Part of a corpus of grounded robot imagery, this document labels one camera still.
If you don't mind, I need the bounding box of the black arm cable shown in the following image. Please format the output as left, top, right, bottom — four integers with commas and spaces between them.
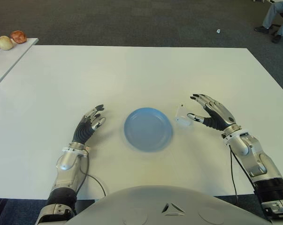
76, 150, 107, 196
229, 144, 259, 203

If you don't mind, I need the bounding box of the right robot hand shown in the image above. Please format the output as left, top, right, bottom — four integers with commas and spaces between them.
187, 93, 237, 132

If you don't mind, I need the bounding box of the grey robot torso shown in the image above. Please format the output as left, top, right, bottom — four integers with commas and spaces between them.
69, 185, 272, 225

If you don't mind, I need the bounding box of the seated person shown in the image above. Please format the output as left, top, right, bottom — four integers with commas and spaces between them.
253, 0, 283, 44

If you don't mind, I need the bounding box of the blue plate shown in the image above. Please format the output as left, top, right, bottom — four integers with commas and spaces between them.
123, 107, 174, 152

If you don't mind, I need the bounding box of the reddish brown bread roll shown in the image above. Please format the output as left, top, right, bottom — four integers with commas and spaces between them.
10, 30, 28, 44

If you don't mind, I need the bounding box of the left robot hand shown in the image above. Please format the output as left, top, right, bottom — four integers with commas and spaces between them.
72, 105, 107, 144

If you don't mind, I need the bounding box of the pale bread roll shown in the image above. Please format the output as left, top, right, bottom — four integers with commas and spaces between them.
0, 35, 15, 51

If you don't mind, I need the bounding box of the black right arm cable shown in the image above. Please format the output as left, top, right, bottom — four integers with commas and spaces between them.
229, 144, 259, 203

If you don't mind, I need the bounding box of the white charger block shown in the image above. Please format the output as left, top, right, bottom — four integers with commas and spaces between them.
174, 103, 194, 128

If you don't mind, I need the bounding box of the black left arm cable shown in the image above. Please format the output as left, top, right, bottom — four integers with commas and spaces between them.
76, 150, 107, 196

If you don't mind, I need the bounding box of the white side table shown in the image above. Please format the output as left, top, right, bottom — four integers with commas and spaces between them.
0, 37, 39, 93

